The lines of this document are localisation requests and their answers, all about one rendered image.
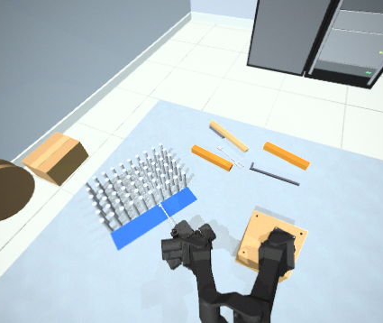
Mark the blue tape strip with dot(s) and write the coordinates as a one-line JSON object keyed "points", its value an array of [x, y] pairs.
{"points": [[151, 218]]}

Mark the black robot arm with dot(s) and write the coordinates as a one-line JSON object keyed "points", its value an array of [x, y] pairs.
{"points": [[276, 257]]}

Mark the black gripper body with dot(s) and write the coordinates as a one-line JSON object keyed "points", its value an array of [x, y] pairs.
{"points": [[206, 231]]}

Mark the orange flat bar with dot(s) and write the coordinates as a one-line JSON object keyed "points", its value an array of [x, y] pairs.
{"points": [[286, 156], [226, 165]]}

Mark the tan flat bar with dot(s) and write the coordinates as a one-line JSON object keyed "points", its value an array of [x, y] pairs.
{"points": [[223, 133]]}

